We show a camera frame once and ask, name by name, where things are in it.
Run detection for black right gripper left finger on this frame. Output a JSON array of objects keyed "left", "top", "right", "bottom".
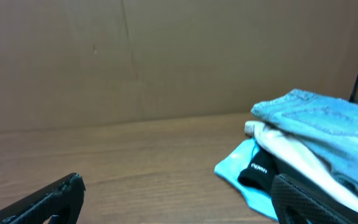
[{"left": 0, "top": 173, "right": 86, "bottom": 224}]

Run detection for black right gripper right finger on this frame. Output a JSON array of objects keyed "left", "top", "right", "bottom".
[{"left": 270, "top": 174, "right": 358, "bottom": 224}]

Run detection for light blue denim shorts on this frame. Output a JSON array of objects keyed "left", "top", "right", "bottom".
[{"left": 251, "top": 89, "right": 358, "bottom": 193}]

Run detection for beige trousers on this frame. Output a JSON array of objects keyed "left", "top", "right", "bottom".
[{"left": 244, "top": 121, "right": 358, "bottom": 212}]

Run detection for black garment with white logo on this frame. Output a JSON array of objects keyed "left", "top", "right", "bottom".
[{"left": 237, "top": 149, "right": 278, "bottom": 194}]

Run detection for light blue t-shirt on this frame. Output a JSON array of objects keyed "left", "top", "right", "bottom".
[{"left": 214, "top": 139, "right": 278, "bottom": 221}]

